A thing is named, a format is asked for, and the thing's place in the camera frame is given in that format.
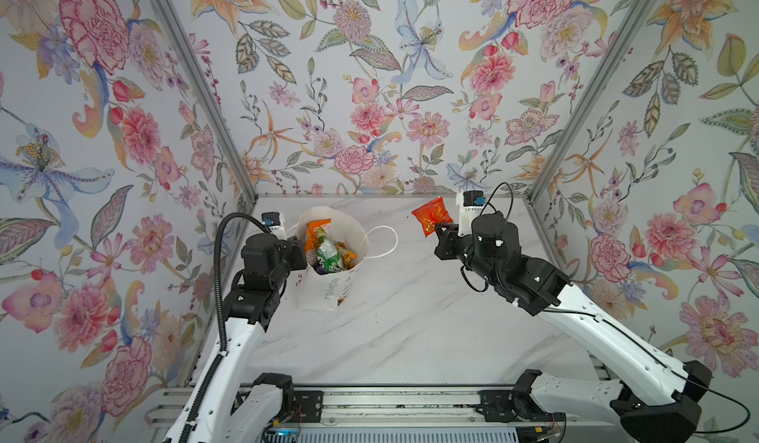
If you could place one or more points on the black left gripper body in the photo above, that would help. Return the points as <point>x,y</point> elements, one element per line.
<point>281,275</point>

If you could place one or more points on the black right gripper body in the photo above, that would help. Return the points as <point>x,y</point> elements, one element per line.
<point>469,254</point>

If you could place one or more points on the red orange snack packet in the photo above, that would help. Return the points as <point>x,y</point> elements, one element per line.
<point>431,214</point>

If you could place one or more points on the orange Fox's fruits candy bag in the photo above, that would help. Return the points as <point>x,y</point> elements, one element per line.
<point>311,243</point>

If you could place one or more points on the green Fox's spring tea bag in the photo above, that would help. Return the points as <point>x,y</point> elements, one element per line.
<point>328,257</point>

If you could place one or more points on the yellow orange biscuit packet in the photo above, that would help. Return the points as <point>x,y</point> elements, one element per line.
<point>348,257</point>

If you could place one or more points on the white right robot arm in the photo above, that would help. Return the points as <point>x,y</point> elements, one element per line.
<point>653,397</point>

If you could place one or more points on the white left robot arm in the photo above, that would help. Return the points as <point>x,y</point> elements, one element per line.
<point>231,336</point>

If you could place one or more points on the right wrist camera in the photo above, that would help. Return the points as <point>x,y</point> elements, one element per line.
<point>470,204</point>

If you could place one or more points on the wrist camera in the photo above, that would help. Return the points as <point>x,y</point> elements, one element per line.
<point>275,223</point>
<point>470,204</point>

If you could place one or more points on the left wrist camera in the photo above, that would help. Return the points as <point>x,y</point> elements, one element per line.
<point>275,223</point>

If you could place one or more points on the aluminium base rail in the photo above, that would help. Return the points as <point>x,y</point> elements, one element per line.
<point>404,414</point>

